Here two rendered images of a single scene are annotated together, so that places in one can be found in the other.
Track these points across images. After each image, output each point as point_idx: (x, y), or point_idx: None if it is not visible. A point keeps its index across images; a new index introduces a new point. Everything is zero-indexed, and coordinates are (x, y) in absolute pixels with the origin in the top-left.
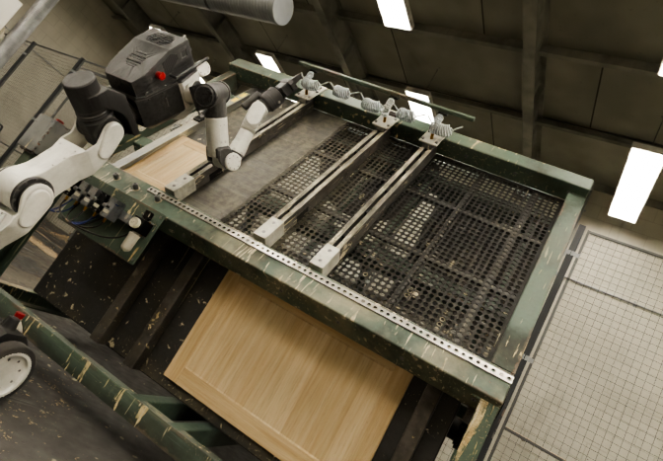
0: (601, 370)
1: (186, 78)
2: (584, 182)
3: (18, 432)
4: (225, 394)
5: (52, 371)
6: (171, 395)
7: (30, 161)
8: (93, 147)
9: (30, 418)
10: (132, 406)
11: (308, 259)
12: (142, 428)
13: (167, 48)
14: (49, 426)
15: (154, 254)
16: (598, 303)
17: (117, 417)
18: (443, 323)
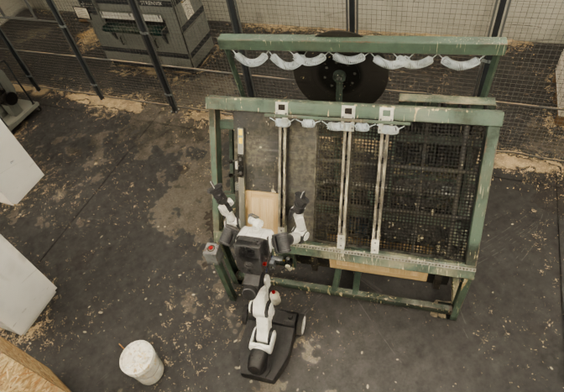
0: (545, 50)
1: (269, 249)
2: (498, 119)
3: (321, 331)
4: (359, 267)
5: (286, 274)
6: None
7: (253, 303)
8: (267, 288)
9: (314, 318)
10: (336, 293)
11: (365, 241)
12: (344, 296)
13: (258, 258)
14: (321, 315)
15: None
16: None
17: (321, 274)
18: (440, 248)
